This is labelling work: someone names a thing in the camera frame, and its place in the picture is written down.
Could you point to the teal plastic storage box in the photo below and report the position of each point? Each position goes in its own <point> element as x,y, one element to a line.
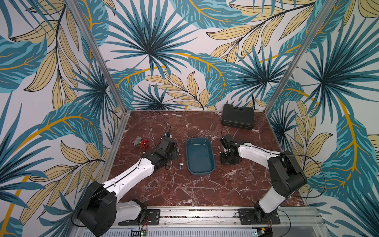
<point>200,157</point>

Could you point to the aluminium front rail frame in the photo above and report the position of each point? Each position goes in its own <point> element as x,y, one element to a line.
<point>224,221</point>

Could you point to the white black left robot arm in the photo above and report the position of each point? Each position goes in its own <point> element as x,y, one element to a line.
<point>97,210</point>

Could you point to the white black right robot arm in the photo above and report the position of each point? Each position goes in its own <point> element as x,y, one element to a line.
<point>286,175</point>

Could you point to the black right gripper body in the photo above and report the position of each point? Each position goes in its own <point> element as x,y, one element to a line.
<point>230,158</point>

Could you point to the black plastic tool case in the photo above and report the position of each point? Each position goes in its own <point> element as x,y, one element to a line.
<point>238,117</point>

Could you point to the aluminium left corner post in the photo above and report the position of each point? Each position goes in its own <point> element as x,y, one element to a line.
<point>81,21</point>

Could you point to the aluminium corner post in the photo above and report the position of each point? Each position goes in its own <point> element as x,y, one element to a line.
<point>315,27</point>
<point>81,21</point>

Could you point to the aluminium right corner post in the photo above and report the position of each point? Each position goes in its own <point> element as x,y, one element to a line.
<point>315,27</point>

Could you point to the grey valve with red handwheel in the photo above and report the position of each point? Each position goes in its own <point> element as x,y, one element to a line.
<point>142,142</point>

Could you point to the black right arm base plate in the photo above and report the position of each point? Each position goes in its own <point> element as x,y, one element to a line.
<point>256,216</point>

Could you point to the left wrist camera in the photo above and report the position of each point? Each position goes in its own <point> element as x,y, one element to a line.
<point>167,144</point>

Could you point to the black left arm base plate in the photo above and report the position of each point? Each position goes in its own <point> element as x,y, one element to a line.
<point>142,217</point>

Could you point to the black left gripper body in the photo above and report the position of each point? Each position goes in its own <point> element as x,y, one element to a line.
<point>172,155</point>

